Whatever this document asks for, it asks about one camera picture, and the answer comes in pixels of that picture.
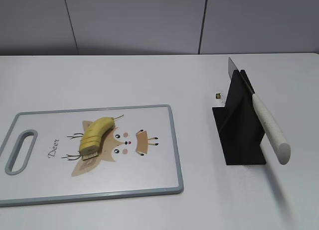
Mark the white-handled kitchen knife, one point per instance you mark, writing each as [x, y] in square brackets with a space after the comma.
[271, 128]

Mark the yellow sliced banana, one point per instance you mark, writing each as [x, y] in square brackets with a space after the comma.
[91, 140]

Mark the black knife stand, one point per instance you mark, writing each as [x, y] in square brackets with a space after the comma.
[240, 131]

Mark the white grey-rimmed cutting board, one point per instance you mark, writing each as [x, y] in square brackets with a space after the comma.
[40, 161]

